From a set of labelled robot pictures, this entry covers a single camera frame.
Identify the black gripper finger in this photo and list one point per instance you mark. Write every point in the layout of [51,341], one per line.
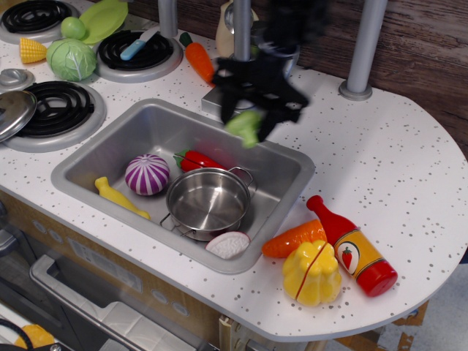
[230,97]
[276,114]

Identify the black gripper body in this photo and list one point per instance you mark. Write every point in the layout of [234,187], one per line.
[262,81]

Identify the green toy broccoli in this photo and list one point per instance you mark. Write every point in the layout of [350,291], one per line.
[245,125]

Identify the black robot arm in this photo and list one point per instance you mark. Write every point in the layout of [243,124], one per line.
[315,27]

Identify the stainless steel pot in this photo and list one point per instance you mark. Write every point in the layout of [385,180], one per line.
[209,201]

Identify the steel pot lid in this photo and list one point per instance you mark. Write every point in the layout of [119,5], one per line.
[17,109]

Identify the green toy can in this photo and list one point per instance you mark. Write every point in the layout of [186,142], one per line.
[256,36]

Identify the cream toy bottle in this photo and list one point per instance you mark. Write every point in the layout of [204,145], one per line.
[233,31]

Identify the orange toy carrot back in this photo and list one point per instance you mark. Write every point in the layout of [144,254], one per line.
[198,58]

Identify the orange toy carrot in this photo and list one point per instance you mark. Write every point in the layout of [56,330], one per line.
[284,244]
[198,58]

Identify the silver toy faucet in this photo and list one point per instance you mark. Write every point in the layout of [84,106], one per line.
[286,29]

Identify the red toy chili pepper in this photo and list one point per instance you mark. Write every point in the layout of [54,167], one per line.
[188,160]

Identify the back right stove burner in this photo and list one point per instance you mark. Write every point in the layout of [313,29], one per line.
[159,57]

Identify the stove burner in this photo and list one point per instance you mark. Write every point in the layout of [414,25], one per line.
[67,113]
[159,57]
[36,20]

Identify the silver metal sink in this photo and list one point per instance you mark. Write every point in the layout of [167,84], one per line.
[153,126]

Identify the purple striped toy onion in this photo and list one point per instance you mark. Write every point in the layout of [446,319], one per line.
[147,174]

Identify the orange toy carrot front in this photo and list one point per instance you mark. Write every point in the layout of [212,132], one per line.
[284,244]

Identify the green toy plate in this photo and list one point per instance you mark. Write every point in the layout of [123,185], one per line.
[102,19]

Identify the yellow toy squash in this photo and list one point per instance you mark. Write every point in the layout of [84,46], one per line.
[109,193]

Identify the red hot sauce bottle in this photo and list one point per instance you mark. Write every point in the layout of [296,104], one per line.
[358,256]

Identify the front left stove burner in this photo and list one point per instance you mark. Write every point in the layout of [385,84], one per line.
[67,113]

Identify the green toy cabbage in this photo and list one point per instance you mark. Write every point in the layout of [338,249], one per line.
[71,59]

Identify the yellow toy bell pepper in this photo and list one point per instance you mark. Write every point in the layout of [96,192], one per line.
[311,274]

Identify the green toy apple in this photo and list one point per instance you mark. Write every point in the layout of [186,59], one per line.
[73,28]

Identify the yellow toy corn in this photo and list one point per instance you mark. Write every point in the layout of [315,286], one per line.
[31,51]

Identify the back left stove burner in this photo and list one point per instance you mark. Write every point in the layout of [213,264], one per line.
[36,20]

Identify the silver stove knob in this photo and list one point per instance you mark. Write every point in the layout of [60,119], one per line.
[15,79]

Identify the yellow object bottom left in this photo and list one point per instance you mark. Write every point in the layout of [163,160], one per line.
[38,335]

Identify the right silver post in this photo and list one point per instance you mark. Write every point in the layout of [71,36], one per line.
[357,87]

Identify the silver post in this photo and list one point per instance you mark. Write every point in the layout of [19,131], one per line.
[168,18]
[357,87]

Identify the blue handled toy knife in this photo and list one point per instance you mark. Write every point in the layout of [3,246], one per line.
[129,52]

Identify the left silver post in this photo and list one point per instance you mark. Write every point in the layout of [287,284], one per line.
[168,18]

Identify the silver oven door handle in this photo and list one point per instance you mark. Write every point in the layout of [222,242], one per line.
[101,320]

